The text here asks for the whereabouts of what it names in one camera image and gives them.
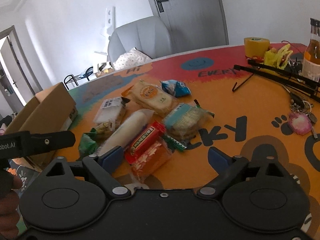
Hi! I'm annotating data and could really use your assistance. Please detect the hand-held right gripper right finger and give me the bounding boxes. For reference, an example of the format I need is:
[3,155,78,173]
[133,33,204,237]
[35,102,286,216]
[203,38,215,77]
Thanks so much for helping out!
[197,147,288,200]

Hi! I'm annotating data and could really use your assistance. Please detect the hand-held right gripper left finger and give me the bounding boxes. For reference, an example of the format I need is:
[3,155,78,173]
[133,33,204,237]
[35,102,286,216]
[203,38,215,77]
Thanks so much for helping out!
[44,146,132,200]

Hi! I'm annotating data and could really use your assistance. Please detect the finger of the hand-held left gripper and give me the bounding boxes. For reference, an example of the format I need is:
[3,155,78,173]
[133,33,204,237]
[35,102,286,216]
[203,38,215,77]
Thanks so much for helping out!
[30,130,76,154]

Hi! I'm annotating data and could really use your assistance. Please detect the green snack packet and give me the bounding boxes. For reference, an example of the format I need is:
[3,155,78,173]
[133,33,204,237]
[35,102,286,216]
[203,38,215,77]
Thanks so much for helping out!
[79,128,99,155]

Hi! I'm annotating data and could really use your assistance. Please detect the small cream snack packet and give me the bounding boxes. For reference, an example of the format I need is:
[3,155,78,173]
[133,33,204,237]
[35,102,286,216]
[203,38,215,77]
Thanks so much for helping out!
[95,121,115,140]

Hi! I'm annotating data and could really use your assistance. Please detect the long white snack packet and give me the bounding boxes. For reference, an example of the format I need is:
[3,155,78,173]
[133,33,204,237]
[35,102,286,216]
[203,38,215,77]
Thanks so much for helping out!
[96,109,155,157]

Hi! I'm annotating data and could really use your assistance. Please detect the red snack bar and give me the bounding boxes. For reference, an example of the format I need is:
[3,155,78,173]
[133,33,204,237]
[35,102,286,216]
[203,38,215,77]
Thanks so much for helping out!
[124,121,166,165]

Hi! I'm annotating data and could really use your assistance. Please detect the orange snack packet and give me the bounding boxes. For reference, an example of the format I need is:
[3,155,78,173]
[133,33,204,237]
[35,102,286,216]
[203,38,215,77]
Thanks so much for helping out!
[122,79,178,117]
[130,140,173,183]

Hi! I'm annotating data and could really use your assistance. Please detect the green striped candy wrapper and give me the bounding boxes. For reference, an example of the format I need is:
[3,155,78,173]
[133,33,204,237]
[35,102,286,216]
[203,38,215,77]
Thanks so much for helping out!
[162,134,188,152]

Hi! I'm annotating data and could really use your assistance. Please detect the white packet with black label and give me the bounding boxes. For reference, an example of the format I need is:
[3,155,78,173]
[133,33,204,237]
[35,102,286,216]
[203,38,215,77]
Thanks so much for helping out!
[94,97,131,125]

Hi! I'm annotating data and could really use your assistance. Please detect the small snack packets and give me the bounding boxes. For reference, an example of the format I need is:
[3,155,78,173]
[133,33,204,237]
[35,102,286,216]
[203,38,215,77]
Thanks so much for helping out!
[164,99,215,140]

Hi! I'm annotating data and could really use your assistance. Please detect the blue snack packet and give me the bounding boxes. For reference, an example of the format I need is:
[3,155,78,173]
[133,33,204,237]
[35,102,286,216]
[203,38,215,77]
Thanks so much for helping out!
[160,79,192,98]

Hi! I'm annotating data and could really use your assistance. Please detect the person's left hand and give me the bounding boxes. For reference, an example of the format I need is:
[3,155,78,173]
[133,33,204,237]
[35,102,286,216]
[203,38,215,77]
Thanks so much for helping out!
[0,168,25,233]

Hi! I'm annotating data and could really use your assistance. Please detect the black shoe rack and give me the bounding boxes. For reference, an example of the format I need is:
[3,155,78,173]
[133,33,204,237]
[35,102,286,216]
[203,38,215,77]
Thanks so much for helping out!
[64,66,97,90]

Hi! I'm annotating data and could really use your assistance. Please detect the grey-framed side door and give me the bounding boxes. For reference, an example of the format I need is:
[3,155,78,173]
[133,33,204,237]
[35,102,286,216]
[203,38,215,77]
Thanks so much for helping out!
[0,25,43,108]

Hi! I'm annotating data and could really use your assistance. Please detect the cardboard box with logo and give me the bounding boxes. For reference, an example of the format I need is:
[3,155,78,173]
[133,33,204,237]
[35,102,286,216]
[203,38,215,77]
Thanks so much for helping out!
[94,62,114,78]

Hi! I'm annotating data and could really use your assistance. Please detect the bunch of keys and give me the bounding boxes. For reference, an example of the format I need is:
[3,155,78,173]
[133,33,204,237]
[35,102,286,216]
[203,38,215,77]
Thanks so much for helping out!
[287,94,317,123]

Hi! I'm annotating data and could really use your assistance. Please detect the white dotted pillow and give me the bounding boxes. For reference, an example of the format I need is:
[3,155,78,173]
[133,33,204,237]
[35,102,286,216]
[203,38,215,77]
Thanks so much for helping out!
[113,47,153,71]

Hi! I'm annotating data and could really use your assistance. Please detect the black folding rack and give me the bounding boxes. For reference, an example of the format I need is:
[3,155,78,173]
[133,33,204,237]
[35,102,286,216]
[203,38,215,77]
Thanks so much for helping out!
[233,59,320,97]

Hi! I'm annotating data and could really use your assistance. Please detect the yellow clip tool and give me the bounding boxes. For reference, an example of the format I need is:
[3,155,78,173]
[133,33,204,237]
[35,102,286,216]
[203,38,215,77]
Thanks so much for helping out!
[264,44,293,69]

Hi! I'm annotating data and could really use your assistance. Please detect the yellow tape roll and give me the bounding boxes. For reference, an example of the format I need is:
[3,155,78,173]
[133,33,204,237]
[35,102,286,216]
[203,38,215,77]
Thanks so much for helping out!
[244,37,271,58]

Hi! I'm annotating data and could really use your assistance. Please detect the grey armchair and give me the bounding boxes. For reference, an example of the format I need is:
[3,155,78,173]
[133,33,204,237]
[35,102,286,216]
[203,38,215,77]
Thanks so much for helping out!
[107,16,173,70]

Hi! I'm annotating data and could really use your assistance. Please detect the white board with holes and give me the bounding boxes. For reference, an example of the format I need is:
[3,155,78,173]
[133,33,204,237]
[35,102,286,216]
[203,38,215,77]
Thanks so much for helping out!
[95,6,117,55]

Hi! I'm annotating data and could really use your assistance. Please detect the amber glass bottle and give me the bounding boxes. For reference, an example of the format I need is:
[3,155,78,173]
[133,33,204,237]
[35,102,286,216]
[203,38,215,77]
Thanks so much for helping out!
[301,18,320,83]

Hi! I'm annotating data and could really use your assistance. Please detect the grey door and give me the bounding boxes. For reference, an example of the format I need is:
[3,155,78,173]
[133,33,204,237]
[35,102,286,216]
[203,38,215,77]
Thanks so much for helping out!
[142,0,229,55]

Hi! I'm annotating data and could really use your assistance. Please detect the pink keychain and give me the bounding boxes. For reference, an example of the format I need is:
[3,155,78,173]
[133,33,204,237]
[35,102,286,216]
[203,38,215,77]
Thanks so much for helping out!
[288,112,313,136]

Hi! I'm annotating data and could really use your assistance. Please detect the black door handle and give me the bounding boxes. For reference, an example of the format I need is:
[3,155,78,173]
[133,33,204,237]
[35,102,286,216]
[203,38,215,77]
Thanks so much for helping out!
[155,0,169,12]

